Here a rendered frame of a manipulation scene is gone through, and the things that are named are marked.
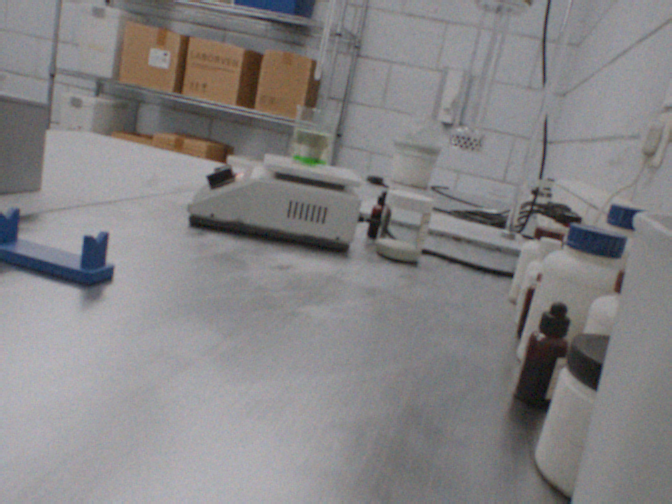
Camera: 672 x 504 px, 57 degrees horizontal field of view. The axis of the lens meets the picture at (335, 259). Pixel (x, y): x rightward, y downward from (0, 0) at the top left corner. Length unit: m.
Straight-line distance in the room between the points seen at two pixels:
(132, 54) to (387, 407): 2.96
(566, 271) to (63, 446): 0.35
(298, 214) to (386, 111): 2.47
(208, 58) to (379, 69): 0.83
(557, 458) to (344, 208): 0.46
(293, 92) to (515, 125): 1.07
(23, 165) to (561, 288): 0.58
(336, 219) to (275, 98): 2.24
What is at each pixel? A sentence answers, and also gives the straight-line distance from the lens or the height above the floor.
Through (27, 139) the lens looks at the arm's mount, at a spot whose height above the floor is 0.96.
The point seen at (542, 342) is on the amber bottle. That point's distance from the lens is 0.43.
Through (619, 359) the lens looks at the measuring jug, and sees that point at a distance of 0.17.
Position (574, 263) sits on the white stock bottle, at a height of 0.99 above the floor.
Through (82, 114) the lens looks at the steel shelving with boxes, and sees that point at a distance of 3.35.
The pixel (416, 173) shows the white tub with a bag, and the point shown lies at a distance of 1.77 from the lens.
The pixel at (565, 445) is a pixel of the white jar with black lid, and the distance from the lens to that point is 0.34.
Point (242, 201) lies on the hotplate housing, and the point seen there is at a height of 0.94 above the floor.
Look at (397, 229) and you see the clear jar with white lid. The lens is 0.75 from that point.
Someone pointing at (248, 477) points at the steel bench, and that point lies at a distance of 0.29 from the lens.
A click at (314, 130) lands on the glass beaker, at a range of 0.74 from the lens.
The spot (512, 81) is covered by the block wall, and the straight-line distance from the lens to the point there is 3.14.
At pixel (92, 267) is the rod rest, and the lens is 0.50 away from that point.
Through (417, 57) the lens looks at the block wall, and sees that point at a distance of 3.18.
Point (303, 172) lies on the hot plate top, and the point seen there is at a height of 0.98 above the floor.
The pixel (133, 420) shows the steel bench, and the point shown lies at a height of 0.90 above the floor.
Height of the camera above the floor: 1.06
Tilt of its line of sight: 13 degrees down
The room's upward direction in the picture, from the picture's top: 12 degrees clockwise
